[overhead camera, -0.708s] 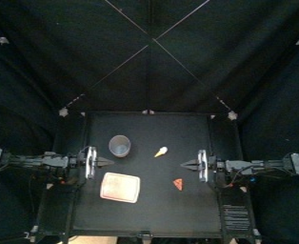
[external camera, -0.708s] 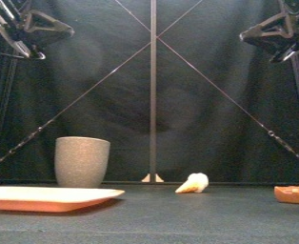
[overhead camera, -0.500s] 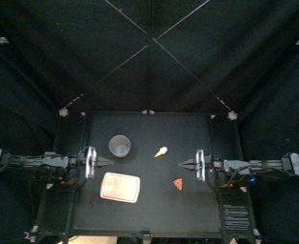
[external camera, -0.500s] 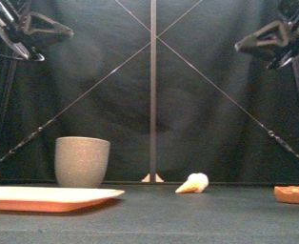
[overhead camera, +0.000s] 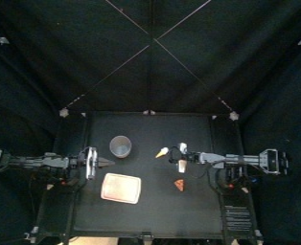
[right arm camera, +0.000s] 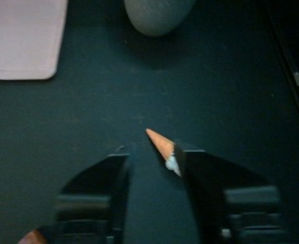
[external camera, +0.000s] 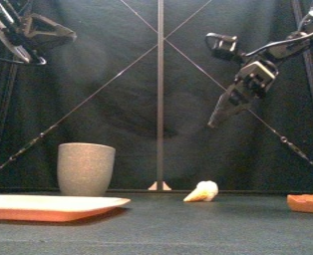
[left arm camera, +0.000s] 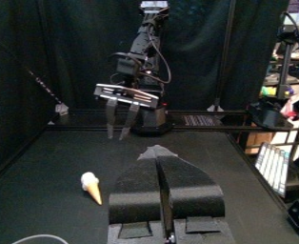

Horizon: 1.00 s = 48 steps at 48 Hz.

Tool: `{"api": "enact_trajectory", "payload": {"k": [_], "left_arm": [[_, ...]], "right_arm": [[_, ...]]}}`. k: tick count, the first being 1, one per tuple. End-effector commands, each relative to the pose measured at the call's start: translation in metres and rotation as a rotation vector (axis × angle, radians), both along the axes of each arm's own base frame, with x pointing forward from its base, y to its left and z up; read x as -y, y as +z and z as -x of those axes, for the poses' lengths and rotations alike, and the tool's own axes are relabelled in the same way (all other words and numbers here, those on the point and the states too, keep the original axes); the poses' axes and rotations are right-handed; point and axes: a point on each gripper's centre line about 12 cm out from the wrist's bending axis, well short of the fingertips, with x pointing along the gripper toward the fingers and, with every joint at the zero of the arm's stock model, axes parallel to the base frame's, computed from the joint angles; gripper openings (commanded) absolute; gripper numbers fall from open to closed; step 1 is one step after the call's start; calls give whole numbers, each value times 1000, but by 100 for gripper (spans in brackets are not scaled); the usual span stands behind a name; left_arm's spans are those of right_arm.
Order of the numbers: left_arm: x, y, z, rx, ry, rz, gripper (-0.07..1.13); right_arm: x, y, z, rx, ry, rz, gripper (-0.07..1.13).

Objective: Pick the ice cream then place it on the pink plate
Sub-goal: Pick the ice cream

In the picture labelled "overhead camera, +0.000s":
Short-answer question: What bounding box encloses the pink rectangular plate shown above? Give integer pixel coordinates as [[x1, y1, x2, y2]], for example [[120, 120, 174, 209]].
[[100, 172, 143, 205]]

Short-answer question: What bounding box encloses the white text label sticker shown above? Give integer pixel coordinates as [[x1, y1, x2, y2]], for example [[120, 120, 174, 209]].
[[225, 205, 254, 233]]

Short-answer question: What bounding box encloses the grey speckled cup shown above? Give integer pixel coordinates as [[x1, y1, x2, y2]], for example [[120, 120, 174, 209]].
[[108, 135, 134, 159]]

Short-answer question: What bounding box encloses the toy ice cream cone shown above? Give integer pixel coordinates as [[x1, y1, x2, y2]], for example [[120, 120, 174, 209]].
[[155, 146, 170, 159]]

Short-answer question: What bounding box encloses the black cloth backdrop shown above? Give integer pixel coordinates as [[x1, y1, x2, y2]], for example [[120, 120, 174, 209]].
[[0, 0, 301, 245]]

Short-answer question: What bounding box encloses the thin diagonal brace wire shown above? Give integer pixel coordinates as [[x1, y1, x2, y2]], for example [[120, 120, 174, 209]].
[[63, 0, 214, 112], [104, 0, 237, 115]]

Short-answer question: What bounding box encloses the grey vertical frame post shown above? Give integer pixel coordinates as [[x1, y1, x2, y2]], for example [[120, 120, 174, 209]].
[[148, 0, 155, 113]]

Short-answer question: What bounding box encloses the black table edge camera mount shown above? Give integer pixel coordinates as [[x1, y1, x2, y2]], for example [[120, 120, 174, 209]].
[[138, 232, 156, 245]]

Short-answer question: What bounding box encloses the orange toy waffle slice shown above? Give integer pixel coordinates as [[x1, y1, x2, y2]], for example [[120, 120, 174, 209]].
[[172, 178, 186, 192]]

